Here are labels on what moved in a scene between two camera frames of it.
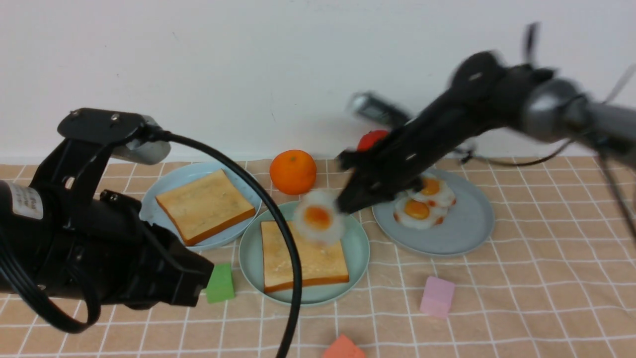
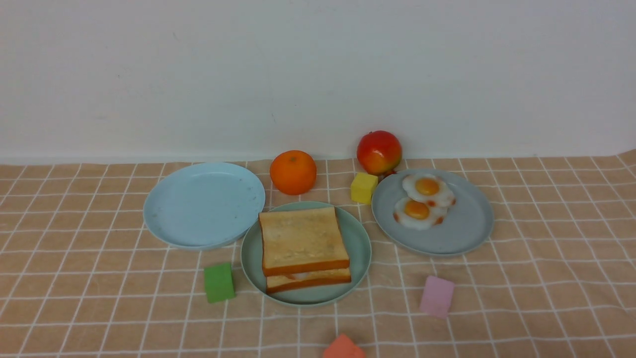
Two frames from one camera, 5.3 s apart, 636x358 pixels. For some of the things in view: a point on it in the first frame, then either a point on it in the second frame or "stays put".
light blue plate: [177, 175] stays put
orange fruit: [292, 172] stays put
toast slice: [206, 207] -> [300, 240]
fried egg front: [417, 214] stays put
